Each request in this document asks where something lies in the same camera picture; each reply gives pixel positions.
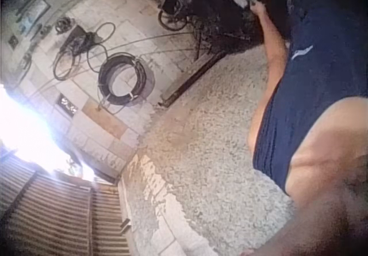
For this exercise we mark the small dark wall switch box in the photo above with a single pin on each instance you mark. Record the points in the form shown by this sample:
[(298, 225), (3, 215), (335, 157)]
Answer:
[(13, 41)]

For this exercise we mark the person's left fingers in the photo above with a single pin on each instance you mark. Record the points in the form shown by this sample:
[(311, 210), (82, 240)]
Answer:
[(253, 5)]

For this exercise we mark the person's left hand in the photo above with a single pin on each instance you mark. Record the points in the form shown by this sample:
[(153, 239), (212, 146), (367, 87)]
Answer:
[(258, 8)]

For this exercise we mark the dark heap of machinery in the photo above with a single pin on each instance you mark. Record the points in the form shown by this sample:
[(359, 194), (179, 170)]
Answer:
[(221, 14)]

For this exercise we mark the black welding machine box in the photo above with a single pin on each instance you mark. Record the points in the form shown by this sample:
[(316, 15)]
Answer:
[(77, 38)]

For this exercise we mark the framed wall panel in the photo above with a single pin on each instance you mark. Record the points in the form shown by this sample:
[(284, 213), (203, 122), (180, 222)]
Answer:
[(34, 17)]

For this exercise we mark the dark metal beam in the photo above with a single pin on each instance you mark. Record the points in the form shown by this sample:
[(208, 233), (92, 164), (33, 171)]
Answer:
[(192, 76)]

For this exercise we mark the corrugated metal sheet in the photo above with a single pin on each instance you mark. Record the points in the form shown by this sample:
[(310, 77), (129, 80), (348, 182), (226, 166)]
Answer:
[(57, 210)]

